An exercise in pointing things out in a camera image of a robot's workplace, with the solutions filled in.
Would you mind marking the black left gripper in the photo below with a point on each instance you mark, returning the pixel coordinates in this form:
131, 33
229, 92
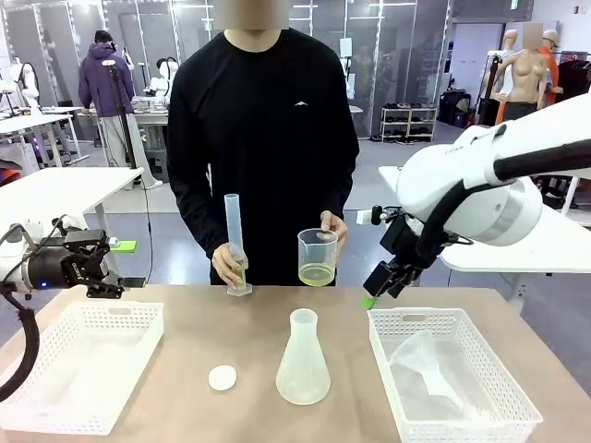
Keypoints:
55, 267

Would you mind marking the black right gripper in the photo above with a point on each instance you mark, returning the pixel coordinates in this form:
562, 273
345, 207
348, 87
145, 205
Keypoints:
406, 244

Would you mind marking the clear plastic beaker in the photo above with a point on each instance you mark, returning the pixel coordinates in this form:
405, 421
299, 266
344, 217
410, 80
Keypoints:
316, 277

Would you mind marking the white perforated plastic basket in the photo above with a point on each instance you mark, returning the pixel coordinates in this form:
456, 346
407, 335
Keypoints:
115, 323
461, 316

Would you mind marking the translucent plastic funnel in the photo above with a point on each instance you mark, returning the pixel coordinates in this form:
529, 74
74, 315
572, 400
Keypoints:
425, 364

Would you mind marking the translucent plastic conical flask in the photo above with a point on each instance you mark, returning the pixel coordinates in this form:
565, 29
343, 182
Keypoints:
302, 369

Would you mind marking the clear plastic graduated cylinder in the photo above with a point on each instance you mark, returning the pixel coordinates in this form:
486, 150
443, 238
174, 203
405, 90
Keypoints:
233, 221

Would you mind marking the white round flask cap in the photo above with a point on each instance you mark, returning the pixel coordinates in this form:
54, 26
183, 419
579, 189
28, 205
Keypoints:
222, 378

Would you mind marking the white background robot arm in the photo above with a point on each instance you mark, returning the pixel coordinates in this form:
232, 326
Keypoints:
27, 87
161, 78

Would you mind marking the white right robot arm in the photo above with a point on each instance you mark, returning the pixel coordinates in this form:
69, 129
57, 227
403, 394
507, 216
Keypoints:
443, 175

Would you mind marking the person's left forearm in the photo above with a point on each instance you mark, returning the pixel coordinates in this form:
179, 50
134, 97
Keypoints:
344, 189

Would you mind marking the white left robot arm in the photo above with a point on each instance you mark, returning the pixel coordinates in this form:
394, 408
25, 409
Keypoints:
9, 263

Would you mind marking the person's right forearm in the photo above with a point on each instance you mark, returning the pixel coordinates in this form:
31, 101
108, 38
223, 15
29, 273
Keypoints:
203, 221

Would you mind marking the person's left hand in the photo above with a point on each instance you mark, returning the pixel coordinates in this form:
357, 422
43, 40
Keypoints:
333, 223

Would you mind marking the person's right hand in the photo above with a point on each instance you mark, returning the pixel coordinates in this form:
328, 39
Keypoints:
226, 265

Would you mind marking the grey plastic stool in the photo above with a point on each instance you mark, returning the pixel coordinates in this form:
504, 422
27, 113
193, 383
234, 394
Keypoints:
157, 166

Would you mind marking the white background desk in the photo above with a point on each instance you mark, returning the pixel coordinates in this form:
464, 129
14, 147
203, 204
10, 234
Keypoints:
32, 121

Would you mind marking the white shoe rack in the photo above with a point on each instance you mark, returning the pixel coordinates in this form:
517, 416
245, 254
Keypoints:
408, 122

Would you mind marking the person in purple hoodie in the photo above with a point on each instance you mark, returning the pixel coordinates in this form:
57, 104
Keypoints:
101, 83

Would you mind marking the black bags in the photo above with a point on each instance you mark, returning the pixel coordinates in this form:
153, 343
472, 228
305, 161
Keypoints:
454, 108

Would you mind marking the person in black sweater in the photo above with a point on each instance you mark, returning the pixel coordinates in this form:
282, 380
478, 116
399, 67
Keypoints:
258, 138

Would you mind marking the beige mannequin with grey skirt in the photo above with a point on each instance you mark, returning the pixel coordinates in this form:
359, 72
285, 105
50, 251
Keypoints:
522, 74

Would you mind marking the figure in orange-red jacket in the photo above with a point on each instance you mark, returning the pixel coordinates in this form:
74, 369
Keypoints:
551, 69

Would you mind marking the black clothes on rack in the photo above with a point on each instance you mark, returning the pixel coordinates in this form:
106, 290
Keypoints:
575, 83

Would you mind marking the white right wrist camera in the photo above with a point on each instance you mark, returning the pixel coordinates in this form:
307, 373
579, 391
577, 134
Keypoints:
365, 217

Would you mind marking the black camera tripod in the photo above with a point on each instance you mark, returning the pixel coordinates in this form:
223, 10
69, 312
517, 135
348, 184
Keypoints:
121, 115

